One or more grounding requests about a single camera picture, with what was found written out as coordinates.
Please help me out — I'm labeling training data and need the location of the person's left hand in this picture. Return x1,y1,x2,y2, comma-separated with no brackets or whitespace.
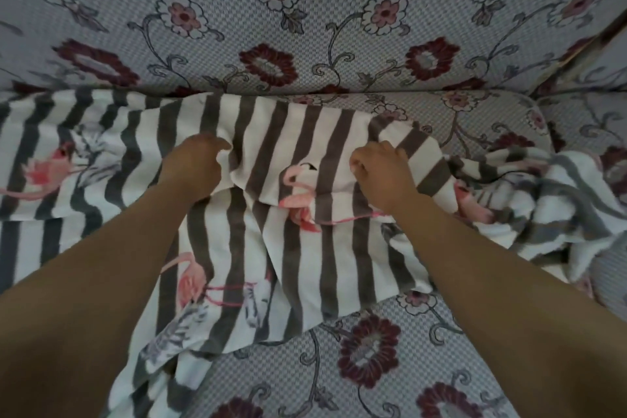
158,133,232,203

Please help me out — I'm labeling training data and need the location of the person's right hand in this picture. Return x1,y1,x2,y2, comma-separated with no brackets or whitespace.
349,140,420,216

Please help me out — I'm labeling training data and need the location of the striped flamingo print blanket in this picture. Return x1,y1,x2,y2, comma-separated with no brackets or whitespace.
0,88,627,418

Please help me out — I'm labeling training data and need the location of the person's right forearm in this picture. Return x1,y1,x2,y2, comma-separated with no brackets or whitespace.
387,192,627,418

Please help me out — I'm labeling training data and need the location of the person's left forearm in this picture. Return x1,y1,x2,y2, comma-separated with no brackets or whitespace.
0,182,202,418

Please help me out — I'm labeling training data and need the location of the floral patterned sofa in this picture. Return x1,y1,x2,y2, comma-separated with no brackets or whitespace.
0,0,627,418

